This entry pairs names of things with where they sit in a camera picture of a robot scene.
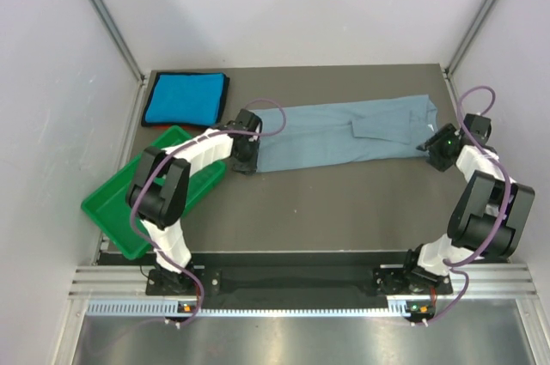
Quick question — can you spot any light blue t-shirt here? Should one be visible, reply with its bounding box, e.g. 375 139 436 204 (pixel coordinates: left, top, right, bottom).
257 94 437 173

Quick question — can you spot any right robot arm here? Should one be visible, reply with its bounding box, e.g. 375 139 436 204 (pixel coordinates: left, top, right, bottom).
400 113 535 293

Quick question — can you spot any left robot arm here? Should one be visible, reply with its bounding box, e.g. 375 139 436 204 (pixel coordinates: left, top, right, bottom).
125 109 263 294

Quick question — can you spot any folded black t-shirt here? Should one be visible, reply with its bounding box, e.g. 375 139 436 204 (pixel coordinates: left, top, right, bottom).
140 70 231 129

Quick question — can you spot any folded bright blue t-shirt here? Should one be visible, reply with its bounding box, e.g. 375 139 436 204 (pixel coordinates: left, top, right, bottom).
144 72 226 127

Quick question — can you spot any aluminium frame rail front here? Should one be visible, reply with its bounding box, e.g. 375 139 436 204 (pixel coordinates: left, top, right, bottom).
69 264 536 300

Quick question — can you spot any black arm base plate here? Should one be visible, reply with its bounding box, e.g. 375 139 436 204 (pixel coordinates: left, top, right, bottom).
145 264 452 297

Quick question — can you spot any grey slotted cable duct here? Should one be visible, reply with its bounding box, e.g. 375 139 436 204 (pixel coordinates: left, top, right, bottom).
85 299 431 319

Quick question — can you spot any right aluminium corner post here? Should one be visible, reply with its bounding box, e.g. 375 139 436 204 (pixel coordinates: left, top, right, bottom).
443 0 498 80

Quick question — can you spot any aluminium corner post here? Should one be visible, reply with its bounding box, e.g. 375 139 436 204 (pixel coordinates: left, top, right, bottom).
443 0 498 80
89 0 145 82

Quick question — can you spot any left aluminium corner post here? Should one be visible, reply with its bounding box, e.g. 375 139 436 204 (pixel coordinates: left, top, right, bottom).
89 0 145 82

